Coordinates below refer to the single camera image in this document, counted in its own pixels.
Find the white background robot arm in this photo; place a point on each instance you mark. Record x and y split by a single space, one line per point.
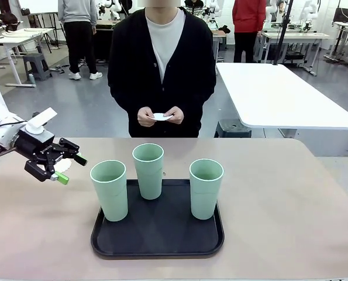
213 8
271 11
308 14
110 7

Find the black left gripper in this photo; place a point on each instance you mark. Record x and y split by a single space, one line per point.
36 146

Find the black vertical pole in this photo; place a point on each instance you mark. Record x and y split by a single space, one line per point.
283 32

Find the grey plastic stool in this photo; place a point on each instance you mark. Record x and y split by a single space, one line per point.
36 64

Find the black plastic serving tray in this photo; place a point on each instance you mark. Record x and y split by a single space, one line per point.
162 234

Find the person in red top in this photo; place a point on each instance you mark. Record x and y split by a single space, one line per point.
246 17

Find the person in black cardigan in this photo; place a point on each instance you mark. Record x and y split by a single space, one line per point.
132 58

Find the whiteboard on stand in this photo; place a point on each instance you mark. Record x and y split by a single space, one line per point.
39 6

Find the white desk with curved panels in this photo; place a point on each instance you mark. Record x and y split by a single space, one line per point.
21 36

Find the white scalloped paper coaster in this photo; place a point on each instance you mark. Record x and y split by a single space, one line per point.
160 117
65 165

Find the small green bottle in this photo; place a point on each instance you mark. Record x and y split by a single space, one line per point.
31 79

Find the black bag on desk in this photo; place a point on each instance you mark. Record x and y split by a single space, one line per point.
5 19

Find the person's right hand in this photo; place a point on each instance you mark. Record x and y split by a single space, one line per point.
144 118

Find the dark computer monitor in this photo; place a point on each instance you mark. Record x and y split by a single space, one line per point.
343 15

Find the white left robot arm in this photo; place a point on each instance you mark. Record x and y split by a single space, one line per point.
4 134

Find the white background workbench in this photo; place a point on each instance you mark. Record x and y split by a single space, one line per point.
293 36

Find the person's left forearm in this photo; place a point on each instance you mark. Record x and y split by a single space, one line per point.
198 98

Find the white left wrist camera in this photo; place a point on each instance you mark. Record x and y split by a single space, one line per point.
42 118

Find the pale green plastic cup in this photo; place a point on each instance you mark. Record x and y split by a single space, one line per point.
204 199
150 181
110 199

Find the wooden top background table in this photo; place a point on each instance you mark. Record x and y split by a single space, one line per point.
219 36

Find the person in patterned sweater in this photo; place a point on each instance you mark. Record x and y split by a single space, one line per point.
194 7

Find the large white table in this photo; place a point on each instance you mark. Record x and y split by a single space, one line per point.
273 93

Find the black plastic stool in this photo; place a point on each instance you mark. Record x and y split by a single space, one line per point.
232 128

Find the person in grey hoodie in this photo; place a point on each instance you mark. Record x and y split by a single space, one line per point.
78 29

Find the person's left hand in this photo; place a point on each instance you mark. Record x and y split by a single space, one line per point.
178 115

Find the person's right forearm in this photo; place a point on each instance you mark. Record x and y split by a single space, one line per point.
122 99

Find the white desk with monitor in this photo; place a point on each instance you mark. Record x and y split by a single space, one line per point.
347 35

